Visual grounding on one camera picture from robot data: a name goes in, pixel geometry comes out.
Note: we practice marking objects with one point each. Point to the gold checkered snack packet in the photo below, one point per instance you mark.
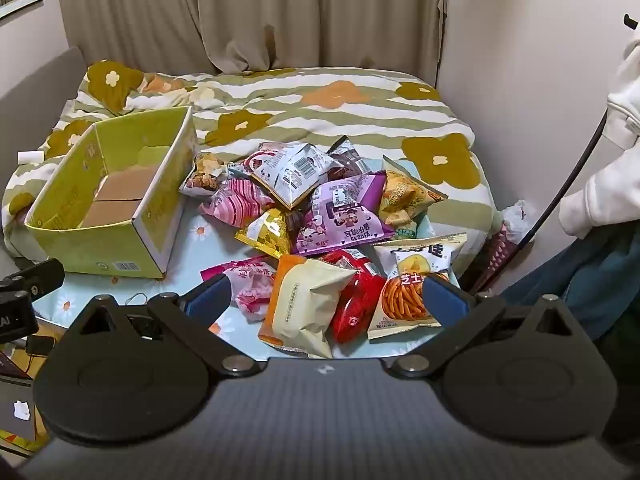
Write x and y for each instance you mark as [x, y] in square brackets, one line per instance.
[265, 232]

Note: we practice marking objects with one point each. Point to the blue jeans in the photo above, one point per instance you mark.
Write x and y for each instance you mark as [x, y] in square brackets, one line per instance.
[590, 280]

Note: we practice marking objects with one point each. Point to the black power adapter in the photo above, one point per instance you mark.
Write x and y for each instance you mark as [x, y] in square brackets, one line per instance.
[41, 345]

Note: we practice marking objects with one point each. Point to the dark brown snack packet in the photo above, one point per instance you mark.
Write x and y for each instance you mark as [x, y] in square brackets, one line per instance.
[350, 160]

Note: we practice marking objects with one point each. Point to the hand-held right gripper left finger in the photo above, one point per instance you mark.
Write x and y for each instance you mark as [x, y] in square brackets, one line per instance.
[210, 296]

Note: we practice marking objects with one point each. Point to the yellow chip snack packet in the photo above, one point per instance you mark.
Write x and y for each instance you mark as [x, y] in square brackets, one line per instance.
[400, 195]

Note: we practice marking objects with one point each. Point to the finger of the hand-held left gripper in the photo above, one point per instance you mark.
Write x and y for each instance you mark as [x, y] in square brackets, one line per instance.
[40, 276]

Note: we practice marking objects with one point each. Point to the white cheese stick packet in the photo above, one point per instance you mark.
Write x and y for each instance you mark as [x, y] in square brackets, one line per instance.
[405, 270]

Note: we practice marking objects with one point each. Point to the red and white snack packet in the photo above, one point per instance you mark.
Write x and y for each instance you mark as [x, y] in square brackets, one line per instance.
[272, 150]

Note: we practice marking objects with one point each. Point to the floral striped blanket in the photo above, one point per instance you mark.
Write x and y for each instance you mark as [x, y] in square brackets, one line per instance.
[325, 110]

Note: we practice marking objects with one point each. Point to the orange and cream snack packet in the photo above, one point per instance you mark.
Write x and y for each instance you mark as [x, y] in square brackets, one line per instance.
[300, 305]

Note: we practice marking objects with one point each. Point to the pink patterned cloth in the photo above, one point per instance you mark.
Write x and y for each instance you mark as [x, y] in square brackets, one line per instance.
[497, 260]

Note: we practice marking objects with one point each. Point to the pink striped snack packet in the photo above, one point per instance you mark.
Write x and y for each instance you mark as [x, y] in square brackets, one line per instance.
[235, 200]

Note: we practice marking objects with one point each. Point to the light blue daisy sheet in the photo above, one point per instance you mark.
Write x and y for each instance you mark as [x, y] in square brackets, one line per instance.
[167, 287]

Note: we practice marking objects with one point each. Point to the white plastic bag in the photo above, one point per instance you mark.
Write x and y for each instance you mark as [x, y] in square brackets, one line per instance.
[517, 217]

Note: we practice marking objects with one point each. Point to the white barcode snack packet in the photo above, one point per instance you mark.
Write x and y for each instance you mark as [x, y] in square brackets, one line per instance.
[290, 170]

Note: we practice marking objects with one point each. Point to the pink and white snack packet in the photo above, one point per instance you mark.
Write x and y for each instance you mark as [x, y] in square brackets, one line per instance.
[250, 285]

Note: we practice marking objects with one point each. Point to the purple snack packet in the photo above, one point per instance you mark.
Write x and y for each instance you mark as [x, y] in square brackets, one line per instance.
[340, 215]

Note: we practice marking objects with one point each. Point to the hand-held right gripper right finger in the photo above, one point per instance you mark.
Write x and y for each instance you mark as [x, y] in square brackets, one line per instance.
[445, 296]

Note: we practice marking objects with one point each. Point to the beige curtain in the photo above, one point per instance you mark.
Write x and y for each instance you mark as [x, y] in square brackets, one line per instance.
[250, 10]

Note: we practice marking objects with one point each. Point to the caramel popcorn snack packet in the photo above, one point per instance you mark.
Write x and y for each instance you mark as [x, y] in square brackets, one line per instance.
[200, 180]

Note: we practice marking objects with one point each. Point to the green cardboard box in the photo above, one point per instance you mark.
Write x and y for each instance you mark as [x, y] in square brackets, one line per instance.
[145, 230]

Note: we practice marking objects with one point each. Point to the grey upholstered bed frame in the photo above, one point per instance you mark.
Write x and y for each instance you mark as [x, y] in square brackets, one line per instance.
[40, 80]

